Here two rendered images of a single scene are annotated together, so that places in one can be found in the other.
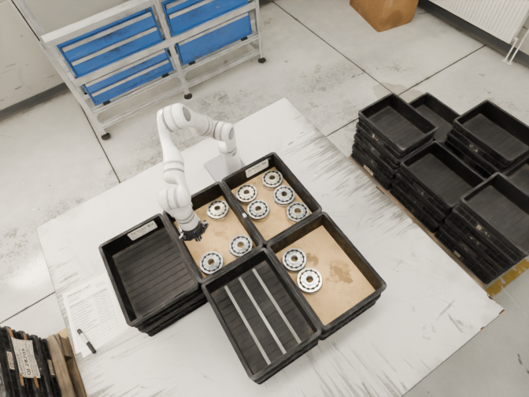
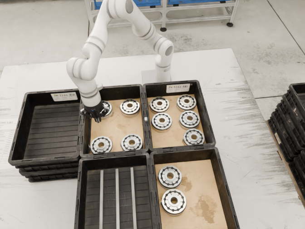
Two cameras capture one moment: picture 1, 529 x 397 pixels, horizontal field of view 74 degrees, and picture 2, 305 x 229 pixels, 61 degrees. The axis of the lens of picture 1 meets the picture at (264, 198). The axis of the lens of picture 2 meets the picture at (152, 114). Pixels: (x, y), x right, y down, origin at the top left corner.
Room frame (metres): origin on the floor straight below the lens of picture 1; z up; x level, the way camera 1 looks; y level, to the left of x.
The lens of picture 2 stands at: (0.12, -0.15, 1.92)
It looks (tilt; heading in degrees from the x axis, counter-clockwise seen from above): 54 degrees down; 18
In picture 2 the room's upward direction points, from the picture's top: straight up
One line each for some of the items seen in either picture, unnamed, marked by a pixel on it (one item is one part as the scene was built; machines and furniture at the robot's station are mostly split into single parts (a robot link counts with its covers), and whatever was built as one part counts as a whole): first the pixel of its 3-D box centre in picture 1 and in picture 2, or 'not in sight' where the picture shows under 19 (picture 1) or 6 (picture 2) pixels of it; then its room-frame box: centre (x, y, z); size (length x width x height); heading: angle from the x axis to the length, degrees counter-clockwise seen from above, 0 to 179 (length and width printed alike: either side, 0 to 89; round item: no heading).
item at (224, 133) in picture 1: (224, 137); (163, 52); (1.20, 0.14, 0.97); 0.09 x 0.09 x 0.17; 62
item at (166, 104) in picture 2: (246, 192); (159, 104); (0.93, 0.08, 0.86); 0.10 x 0.10 x 0.01
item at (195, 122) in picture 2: (283, 194); (189, 118); (0.88, -0.09, 0.86); 0.10 x 0.10 x 0.01
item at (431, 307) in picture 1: (249, 287); (132, 184); (0.64, 0.16, 0.35); 1.60 x 1.60 x 0.70; 25
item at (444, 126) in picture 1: (428, 128); not in sight; (1.64, -1.26, 0.26); 0.40 x 0.30 x 0.23; 25
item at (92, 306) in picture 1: (92, 312); (2, 141); (0.53, 0.85, 0.70); 0.33 x 0.23 x 0.01; 25
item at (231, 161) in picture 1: (230, 157); (162, 72); (1.20, 0.14, 0.81); 0.09 x 0.09 x 0.17; 31
